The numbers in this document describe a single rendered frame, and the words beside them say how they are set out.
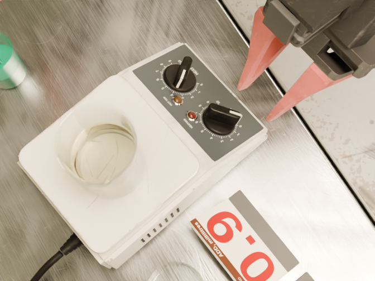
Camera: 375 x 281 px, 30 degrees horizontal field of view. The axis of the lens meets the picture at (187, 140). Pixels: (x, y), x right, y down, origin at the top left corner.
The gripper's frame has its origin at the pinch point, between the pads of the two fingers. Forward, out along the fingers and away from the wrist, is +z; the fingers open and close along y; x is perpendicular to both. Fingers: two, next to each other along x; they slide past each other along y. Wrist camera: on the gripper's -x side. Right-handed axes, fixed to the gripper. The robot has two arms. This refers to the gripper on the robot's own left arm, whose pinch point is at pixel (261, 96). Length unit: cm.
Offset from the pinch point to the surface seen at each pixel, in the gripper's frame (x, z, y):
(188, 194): -0.9, 11.3, 1.1
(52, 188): -8.3, 16.5, -6.7
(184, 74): 3.4, 5.9, -7.7
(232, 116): 4.3, 5.7, -1.9
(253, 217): 6.2, 12.5, 5.7
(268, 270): 3.7, 13.4, 10.5
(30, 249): -5.5, 26.6, -6.0
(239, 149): 4.8, 7.8, 0.6
